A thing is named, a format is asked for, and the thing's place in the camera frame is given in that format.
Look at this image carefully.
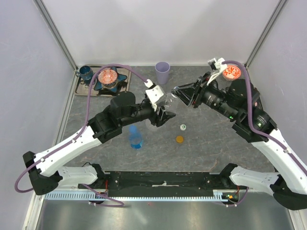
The dark floral square plate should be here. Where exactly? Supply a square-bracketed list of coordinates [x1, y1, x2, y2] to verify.
[252, 87, 263, 110]

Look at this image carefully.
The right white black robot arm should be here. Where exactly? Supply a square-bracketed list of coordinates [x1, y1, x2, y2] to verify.
[171, 73, 307, 210]

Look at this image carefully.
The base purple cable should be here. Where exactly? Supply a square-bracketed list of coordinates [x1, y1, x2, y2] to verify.
[81, 183, 125, 207]
[215, 186, 251, 207]

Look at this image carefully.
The white green bottle cap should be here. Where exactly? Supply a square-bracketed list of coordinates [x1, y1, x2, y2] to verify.
[180, 124, 187, 131]

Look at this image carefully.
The red white floral bowl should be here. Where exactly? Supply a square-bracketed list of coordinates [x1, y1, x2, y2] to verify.
[223, 64, 241, 81]

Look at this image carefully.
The clear bottle blue-white cap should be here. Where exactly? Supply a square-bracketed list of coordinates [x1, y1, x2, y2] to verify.
[145, 92, 179, 132]

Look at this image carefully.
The lavender plastic cup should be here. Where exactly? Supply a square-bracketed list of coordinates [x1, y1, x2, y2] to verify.
[155, 61, 170, 85]

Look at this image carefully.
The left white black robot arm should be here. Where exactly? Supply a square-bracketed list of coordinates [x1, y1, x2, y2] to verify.
[23, 92, 176, 195]

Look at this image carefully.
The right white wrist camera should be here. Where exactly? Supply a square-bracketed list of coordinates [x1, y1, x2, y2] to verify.
[207, 57, 227, 86]

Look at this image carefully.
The dark blue teacup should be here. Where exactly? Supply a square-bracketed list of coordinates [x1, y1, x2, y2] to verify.
[76, 65, 94, 81]

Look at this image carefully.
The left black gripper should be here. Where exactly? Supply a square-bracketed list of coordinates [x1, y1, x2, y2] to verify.
[120, 100, 177, 127]

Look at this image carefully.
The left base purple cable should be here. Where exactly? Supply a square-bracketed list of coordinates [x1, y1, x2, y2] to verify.
[81, 183, 125, 207]

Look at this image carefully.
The blue star-shaped dish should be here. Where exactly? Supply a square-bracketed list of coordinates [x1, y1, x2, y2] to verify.
[94, 66, 128, 93]

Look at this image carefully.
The blue water bottle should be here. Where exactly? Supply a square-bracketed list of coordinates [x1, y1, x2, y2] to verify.
[129, 125, 143, 149]

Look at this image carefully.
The metal tray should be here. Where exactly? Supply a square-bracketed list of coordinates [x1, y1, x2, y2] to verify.
[74, 66, 131, 97]

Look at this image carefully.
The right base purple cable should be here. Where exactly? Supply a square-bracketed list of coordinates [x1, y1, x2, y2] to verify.
[215, 186, 251, 207]

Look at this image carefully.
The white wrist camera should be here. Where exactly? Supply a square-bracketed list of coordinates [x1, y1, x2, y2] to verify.
[207, 57, 227, 86]
[145, 85, 166, 112]

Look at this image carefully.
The orange bottle cap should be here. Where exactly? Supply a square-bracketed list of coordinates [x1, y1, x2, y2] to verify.
[176, 136, 184, 143]

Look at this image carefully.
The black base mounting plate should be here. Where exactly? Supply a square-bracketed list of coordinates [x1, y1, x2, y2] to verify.
[78, 170, 249, 197]

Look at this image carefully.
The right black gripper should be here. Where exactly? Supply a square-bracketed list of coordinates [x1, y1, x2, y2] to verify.
[172, 71, 239, 120]

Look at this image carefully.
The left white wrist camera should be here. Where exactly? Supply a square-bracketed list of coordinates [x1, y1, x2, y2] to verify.
[145, 85, 166, 112]

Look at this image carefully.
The slotted cable duct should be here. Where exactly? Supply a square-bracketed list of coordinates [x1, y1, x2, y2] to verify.
[44, 190, 228, 202]

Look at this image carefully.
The red patterned bowl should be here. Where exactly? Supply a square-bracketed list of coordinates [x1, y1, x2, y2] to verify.
[98, 69, 118, 86]

